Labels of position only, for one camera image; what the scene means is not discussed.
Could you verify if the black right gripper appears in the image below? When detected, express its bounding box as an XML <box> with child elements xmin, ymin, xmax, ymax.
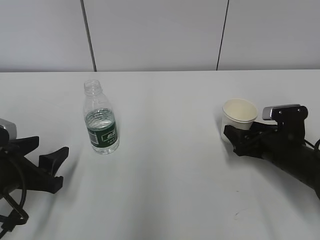
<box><xmin>223</xmin><ymin>120</ymin><xmax>309</xmax><ymax>160</ymax></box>

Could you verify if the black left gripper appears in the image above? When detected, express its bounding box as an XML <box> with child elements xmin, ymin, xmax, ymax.
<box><xmin>0</xmin><ymin>136</ymin><xmax>70</xmax><ymax>198</ymax></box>

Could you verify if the white paper cup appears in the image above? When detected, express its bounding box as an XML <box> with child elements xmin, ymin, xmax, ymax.
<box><xmin>220</xmin><ymin>98</ymin><xmax>258</xmax><ymax>144</ymax></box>

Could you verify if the clear green-label water bottle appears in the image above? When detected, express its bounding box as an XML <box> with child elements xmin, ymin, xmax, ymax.
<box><xmin>83</xmin><ymin>79</ymin><xmax>119</xmax><ymax>155</ymax></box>

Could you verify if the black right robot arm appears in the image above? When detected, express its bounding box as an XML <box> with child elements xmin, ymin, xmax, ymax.
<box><xmin>223</xmin><ymin>122</ymin><xmax>320</xmax><ymax>197</ymax></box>

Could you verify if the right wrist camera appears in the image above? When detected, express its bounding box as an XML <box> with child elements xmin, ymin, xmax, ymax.
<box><xmin>262</xmin><ymin>104</ymin><xmax>309</xmax><ymax>122</ymax></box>

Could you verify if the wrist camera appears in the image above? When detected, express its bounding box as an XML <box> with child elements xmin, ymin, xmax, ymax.
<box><xmin>0</xmin><ymin>118</ymin><xmax>17</xmax><ymax>140</ymax></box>
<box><xmin>262</xmin><ymin>104</ymin><xmax>309</xmax><ymax>122</ymax></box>

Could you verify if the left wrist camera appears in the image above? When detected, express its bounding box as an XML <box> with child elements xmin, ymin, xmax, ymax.
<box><xmin>0</xmin><ymin>118</ymin><xmax>17</xmax><ymax>140</ymax></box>

